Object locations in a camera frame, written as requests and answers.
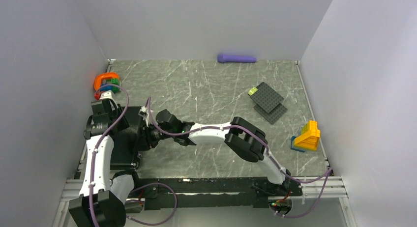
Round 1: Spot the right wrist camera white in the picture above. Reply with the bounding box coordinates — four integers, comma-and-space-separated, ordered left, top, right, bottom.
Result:
138, 107, 149, 127

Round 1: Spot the purple cylinder tube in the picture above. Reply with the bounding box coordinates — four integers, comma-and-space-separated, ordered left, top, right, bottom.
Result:
217, 54, 257, 63

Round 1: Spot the dark grey building plate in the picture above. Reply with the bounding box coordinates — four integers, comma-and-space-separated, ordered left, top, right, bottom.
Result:
248, 82, 288, 124

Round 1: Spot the yellow toy block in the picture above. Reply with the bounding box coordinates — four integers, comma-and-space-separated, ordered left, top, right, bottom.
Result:
293, 120, 321, 151

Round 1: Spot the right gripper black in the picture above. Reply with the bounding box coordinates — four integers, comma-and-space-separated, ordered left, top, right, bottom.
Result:
133, 121, 176, 152

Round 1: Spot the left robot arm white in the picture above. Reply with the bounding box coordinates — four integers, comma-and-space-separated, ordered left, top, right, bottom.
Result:
68, 99, 142, 227

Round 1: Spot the black poker chip case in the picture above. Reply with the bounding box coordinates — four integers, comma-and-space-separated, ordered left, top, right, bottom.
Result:
110, 106, 141, 170

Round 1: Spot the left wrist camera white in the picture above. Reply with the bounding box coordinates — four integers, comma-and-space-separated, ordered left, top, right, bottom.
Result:
94, 90, 114, 100

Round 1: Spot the blue yellow toy tile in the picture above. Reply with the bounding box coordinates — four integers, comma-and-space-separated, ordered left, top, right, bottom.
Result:
290, 136, 306, 153

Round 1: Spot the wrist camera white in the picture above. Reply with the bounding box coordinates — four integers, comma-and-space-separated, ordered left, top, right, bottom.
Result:
94, 90, 114, 100
138, 107, 149, 127

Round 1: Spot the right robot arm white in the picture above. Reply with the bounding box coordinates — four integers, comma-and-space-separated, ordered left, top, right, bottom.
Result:
139, 107, 291, 196

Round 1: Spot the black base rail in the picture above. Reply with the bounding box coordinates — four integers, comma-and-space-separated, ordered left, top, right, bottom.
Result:
128, 177, 303, 210

